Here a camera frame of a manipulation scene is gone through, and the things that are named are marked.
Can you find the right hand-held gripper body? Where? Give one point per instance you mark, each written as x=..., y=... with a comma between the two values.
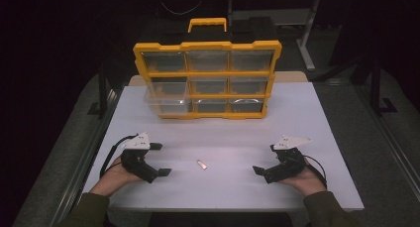
x=285, y=166

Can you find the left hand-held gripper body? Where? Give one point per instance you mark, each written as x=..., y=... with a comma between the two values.
x=137, y=161

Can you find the clear plastic drawer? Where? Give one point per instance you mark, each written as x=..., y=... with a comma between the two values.
x=168, y=98

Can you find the person's right hand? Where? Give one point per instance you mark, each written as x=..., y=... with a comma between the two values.
x=305, y=182

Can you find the person's left hand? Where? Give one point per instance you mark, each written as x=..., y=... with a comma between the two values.
x=114, y=179

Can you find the black metal stand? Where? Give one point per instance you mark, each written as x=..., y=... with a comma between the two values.
x=376, y=88
x=103, y=91

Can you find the yellow organizer cabinet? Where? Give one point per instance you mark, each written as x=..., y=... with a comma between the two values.
x=211, y=75

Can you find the white desk frame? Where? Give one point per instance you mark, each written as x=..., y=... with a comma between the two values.
x=308, y=38

